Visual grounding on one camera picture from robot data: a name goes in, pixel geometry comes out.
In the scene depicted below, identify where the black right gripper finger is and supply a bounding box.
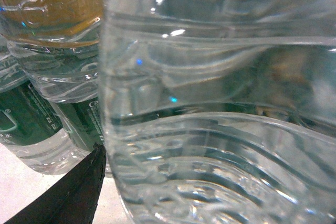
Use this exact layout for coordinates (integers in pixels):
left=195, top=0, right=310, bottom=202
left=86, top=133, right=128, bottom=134
left=6, top=144, right=107, bottom=223

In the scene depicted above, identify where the carried clear water bottle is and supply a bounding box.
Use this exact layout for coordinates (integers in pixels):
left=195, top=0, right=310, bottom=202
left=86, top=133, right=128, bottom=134
left=99, top=0, right=335, bottom=223

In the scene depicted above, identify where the front-left green label water bottle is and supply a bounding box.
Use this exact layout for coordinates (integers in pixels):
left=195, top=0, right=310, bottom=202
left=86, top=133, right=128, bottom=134
left=1, top=38, right=84, bottom=175

